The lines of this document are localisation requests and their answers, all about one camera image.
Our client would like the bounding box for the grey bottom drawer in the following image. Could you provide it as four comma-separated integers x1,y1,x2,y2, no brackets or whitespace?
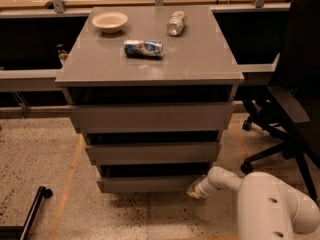
97,162,211,193

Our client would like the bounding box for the grey drawer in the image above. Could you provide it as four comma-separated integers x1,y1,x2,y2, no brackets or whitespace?
97,162,211,193
86,142,220,165
71,102,234,133

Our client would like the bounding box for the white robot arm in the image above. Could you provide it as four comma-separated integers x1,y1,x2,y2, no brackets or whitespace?
187,167,320,240

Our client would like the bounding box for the grey top drawer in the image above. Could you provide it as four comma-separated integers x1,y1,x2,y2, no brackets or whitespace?
71,102,234,133

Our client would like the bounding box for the grey drawer cabinet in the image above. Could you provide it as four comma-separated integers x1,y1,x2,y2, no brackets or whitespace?
55,5,245,178

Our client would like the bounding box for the grey middle drawer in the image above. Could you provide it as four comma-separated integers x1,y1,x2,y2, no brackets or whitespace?
86,142,220,165

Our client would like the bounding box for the black office chair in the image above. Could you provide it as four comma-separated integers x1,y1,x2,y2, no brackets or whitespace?
241,0,320,200

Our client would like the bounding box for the blue crushed soda can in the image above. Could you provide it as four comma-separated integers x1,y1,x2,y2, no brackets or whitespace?
124,40,163,58

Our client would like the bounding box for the clear plastic bottle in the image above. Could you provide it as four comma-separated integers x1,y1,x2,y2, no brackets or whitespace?
167,10,187,36

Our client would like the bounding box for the white paper bowl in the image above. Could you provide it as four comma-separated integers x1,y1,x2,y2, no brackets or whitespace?
92,12,128,34

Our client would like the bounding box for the black wheeled stand base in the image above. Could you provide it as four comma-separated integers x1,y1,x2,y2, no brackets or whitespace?
0,186,53,240

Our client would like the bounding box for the long grey desk frame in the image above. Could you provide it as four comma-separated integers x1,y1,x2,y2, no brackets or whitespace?
0,4,289,107

